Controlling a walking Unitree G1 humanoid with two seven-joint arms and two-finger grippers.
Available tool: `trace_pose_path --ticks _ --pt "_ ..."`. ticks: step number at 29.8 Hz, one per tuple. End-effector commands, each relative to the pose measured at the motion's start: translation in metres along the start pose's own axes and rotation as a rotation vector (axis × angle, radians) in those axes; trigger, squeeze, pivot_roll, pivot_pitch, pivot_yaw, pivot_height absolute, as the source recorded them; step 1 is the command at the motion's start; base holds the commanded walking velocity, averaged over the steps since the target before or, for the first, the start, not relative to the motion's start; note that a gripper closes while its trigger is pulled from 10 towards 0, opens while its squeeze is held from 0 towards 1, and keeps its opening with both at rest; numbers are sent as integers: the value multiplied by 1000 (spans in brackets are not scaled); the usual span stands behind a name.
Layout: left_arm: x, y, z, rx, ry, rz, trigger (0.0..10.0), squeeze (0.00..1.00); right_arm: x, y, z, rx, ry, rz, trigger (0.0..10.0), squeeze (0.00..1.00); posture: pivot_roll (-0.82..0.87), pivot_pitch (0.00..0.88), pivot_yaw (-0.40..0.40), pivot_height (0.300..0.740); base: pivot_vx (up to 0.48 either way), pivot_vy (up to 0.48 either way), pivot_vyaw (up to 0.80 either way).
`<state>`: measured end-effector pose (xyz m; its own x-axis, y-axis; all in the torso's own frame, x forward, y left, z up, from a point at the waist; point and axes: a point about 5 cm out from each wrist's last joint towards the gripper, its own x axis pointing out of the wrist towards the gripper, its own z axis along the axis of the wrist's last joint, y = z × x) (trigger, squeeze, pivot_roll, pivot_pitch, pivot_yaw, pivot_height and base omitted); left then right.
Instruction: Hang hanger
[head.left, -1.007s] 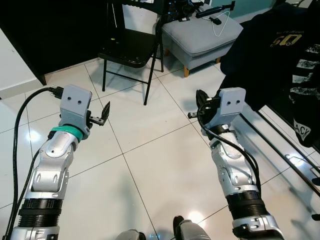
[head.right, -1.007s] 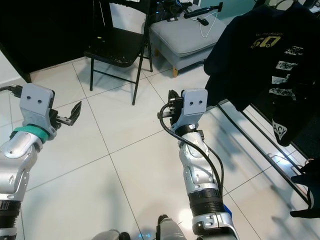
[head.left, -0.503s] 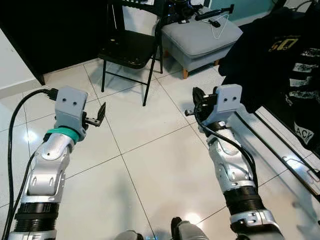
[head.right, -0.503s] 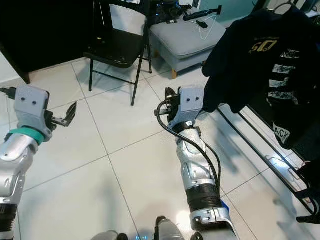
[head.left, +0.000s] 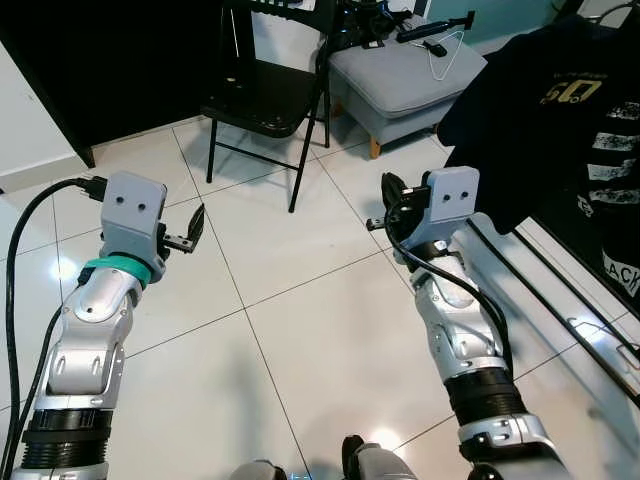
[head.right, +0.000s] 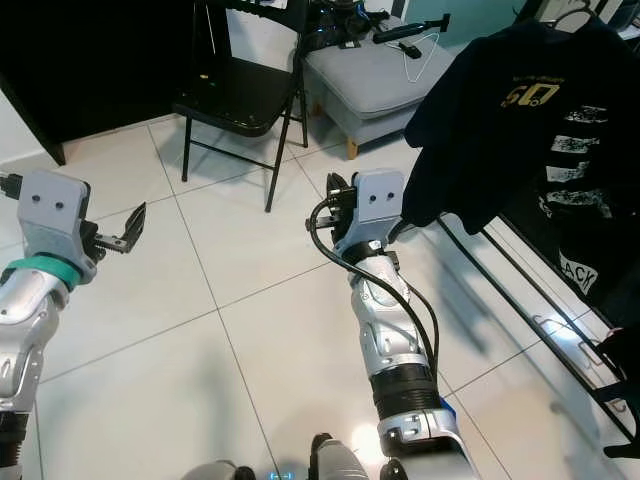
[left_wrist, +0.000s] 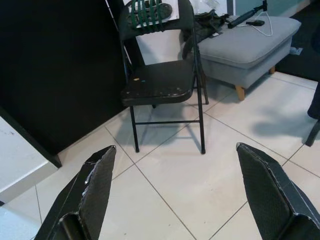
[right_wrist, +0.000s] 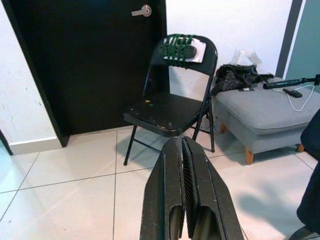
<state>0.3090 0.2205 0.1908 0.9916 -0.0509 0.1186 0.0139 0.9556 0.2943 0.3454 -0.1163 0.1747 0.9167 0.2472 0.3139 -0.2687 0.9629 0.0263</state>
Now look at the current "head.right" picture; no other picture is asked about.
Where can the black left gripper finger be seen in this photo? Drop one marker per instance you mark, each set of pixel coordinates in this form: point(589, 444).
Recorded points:
point(122, 238)
point(138, 222)

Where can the grey cushioned ottoman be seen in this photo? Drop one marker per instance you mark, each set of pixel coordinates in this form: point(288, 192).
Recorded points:
point(380, 85)

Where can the grey robot right leg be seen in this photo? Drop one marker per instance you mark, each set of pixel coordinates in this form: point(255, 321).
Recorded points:
point(340, 460)

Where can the black shirt with small logo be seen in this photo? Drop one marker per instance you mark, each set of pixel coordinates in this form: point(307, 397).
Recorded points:
point(480, 150)

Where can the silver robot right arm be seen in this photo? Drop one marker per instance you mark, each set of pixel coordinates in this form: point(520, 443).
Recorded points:
point(390, 330)

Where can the grey robot left leg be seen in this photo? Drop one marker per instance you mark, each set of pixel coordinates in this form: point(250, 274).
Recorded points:
point(210, 470)

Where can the grey robot leg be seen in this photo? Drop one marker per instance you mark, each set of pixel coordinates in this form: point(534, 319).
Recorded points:
point(210, 470)
point(340, 460)

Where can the long black handheld tool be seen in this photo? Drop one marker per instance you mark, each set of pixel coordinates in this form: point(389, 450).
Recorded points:
point(405, 30)

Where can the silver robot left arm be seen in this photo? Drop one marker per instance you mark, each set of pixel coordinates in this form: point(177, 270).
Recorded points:
point(25, 330)

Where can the black folding chair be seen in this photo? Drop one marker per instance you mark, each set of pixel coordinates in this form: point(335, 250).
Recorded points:
point(240, 95)

